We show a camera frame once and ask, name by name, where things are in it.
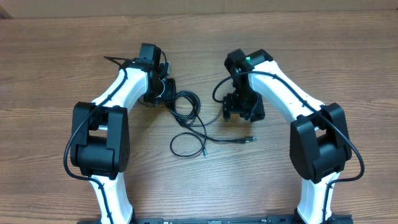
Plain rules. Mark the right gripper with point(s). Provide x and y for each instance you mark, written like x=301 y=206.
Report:
x=229 y=107

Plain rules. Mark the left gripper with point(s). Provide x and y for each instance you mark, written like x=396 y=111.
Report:
x=169 y=94

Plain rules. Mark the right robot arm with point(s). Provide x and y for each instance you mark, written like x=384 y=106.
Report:
x=318 y=150

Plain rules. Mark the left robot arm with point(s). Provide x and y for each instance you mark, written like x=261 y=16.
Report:
x=100 y=142

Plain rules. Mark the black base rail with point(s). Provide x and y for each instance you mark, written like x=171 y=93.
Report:
x=217 y=220

